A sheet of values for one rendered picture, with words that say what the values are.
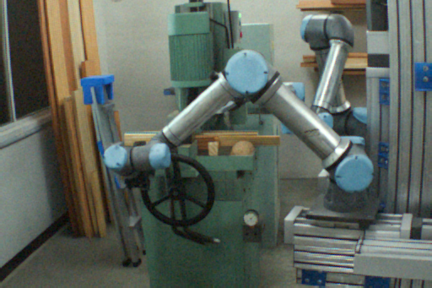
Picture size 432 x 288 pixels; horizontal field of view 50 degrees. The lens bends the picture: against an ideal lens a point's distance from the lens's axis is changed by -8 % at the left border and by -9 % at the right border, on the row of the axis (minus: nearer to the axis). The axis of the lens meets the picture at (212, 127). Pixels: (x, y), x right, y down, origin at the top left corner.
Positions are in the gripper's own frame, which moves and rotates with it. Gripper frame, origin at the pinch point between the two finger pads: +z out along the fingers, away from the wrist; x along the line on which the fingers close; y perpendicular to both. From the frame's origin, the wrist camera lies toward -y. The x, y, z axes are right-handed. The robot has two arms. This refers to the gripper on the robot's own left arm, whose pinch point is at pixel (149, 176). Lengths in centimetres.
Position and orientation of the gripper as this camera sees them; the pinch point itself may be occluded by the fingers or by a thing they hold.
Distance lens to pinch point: 183.1
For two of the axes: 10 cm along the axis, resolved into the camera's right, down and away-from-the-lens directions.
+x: 9.8, -0.1, -2.0
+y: -0.5, 9.5, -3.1
